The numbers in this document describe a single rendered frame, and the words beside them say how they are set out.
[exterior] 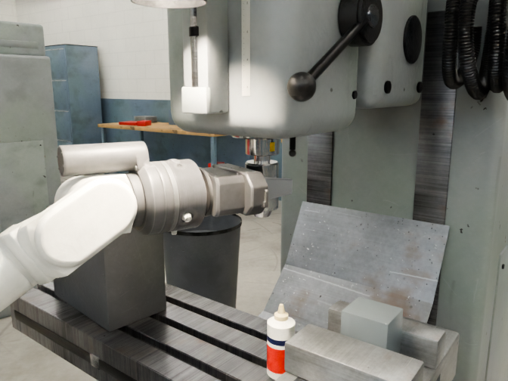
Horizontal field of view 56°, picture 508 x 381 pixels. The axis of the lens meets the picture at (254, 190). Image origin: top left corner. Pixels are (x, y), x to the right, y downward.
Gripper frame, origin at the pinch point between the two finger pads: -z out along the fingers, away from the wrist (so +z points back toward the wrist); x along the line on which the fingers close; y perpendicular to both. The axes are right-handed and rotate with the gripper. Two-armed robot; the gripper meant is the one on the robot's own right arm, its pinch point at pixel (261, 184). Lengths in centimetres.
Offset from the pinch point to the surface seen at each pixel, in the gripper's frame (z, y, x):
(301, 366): 4.0, 19.0, -14.7
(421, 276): -34.7, 20.4, -2.0
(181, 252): -63, 72, 168
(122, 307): 13.9, 24.0, 22.1
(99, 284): 17.1, 19.7, 23.7
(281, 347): 0.1, 22.3, -5.6
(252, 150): 2.3, -5.0, -0.9
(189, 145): -253, 64, 555
